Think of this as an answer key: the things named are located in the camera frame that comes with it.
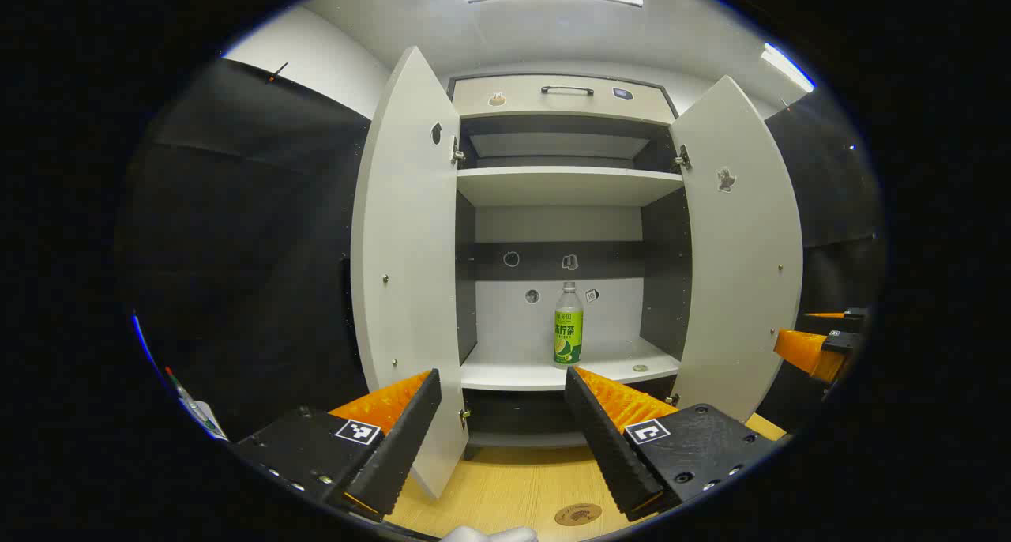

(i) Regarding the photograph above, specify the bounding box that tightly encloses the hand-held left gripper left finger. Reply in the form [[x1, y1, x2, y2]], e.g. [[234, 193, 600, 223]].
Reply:
[[229, 368, 443, 525]]

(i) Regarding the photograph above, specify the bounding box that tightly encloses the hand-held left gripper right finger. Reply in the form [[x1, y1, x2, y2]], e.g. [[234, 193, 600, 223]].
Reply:
[[563, 366, 792, 523]]

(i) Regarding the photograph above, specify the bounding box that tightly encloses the white cabinet door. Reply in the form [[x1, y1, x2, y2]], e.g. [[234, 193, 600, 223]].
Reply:
[[670, 74, 804, 424], [351, 46, 468, 501]]

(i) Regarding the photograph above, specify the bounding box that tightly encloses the green label bottle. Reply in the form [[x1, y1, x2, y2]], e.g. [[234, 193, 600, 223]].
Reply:
[[553, 281, 585, 366]]

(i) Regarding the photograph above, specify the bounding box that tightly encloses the white cabinet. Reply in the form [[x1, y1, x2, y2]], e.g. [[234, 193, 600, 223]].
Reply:
[[447, 72, 696, 460]]

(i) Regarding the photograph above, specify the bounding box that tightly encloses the white cabinet shelf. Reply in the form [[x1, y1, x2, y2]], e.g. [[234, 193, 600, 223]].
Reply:
[[457, 167, 685, 208]]

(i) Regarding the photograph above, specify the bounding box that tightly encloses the white cabinet drawer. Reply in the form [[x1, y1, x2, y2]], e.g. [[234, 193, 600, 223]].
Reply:
[[452, 75, 677, 125]]

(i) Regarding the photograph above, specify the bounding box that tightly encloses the black backdrop cloth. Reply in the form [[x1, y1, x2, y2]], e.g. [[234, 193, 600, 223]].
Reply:
[[118, 58, 885, 440]]

